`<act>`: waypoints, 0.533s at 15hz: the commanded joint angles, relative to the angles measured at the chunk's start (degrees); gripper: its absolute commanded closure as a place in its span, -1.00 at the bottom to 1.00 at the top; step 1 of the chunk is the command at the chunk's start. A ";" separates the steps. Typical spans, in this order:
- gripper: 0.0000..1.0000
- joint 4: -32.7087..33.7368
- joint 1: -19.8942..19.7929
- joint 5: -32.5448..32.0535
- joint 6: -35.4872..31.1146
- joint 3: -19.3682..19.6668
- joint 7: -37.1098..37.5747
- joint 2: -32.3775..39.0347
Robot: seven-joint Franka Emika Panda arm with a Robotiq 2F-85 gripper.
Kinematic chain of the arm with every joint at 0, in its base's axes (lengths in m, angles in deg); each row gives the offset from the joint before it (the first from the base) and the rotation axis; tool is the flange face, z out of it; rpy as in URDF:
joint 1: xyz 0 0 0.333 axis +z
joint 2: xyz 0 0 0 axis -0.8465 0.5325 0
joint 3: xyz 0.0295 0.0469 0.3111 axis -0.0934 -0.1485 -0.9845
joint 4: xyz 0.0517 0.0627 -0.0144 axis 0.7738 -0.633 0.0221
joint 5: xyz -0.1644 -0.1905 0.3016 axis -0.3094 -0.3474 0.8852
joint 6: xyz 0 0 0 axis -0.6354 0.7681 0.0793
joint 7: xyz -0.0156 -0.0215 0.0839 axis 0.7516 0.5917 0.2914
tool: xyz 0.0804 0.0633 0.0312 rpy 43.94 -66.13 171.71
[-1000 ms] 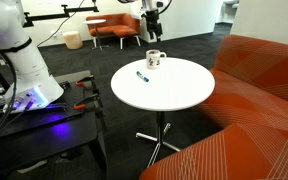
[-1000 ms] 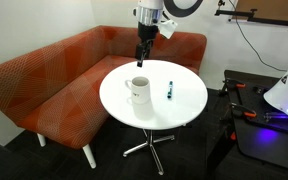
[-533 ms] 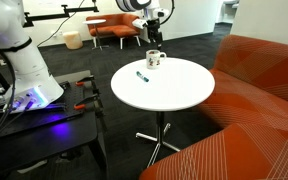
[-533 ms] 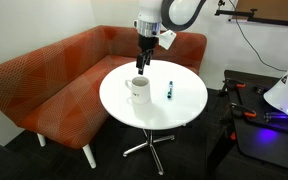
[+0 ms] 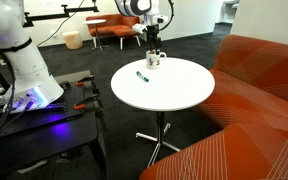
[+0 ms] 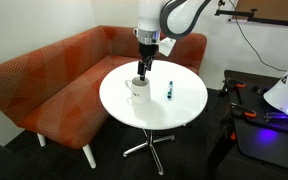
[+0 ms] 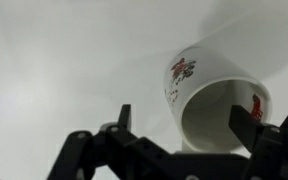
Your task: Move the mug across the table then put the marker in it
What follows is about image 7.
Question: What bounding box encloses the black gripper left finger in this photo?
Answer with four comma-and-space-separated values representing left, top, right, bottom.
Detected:
47, 104, 177, 180

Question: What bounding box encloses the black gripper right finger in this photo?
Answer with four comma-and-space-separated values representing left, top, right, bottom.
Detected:
228, 88, 288, 180

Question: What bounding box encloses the white mug with red print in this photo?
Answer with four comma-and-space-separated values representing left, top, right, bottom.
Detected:
163, 46, 272, 154

